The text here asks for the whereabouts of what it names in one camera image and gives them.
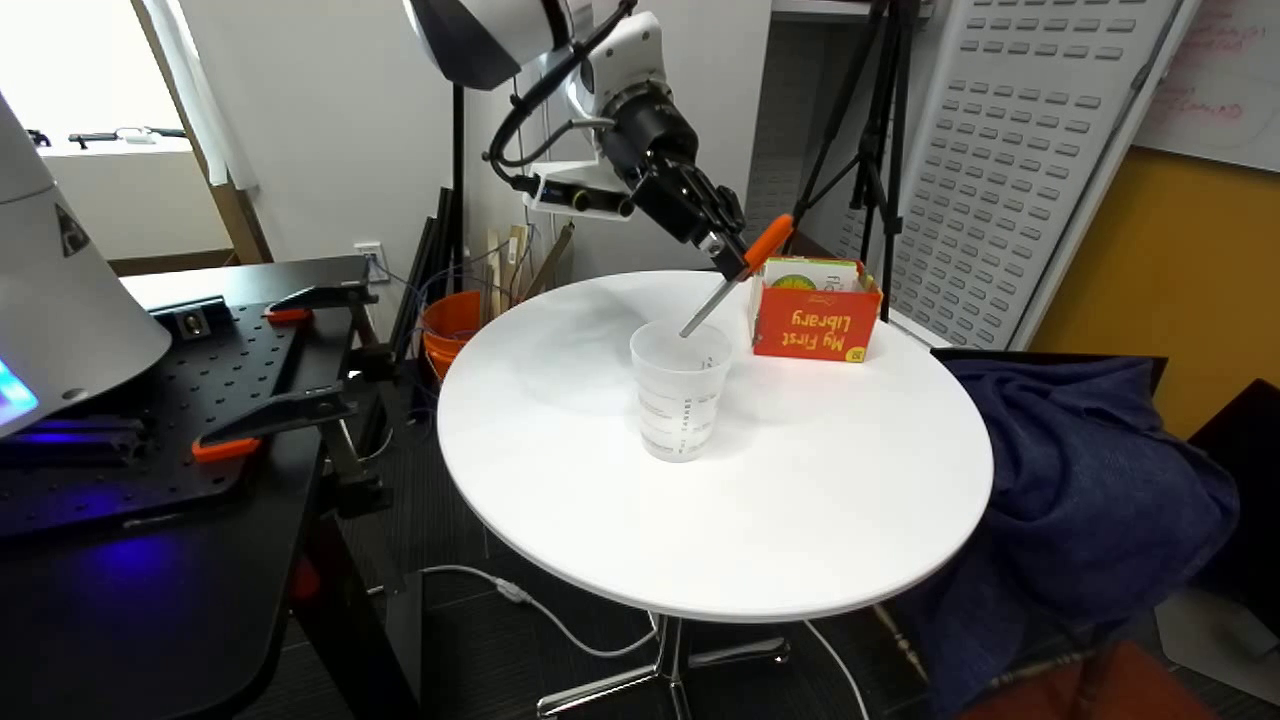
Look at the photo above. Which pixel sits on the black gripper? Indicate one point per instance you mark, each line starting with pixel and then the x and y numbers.
pixel 652 150

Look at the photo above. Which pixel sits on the orange and grey pen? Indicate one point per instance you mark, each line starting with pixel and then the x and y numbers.
pixel 752 257

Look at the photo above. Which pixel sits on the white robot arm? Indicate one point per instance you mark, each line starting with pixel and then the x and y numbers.
pixel 595 133

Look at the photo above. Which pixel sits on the clear plastic cup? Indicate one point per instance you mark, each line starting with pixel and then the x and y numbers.
pixel 677 387

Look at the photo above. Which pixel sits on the orange book box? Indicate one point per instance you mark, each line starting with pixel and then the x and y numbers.
pixel 815 310

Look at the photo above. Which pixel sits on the white round table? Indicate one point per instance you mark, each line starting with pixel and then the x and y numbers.
pixel 827 486

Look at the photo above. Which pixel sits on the orange bucket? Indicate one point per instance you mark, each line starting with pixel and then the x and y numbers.
pixel 451 327

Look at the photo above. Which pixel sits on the white perforated panel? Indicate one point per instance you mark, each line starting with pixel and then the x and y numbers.
pixel 1025 121

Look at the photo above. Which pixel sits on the dark blue cloth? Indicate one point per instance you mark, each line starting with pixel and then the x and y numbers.
pixel 1098 515

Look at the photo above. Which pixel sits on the black perforated workbench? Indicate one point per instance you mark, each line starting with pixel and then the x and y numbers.
pixel 145 585

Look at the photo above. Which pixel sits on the black camera tripod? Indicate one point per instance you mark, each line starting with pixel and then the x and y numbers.
pixel 863 142

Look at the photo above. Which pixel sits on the upper orange-handled clamp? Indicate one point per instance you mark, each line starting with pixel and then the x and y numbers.
pixel 298 306

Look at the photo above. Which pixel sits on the orange-handled clamp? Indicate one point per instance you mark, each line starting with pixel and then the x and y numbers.
pixel 281 414
pixel 298 306

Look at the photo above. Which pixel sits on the whiteboard on wall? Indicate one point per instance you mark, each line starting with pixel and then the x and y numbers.
pixel 1223 93

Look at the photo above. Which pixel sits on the lower orange-handled clamp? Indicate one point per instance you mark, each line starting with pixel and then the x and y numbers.
pixel 281 414

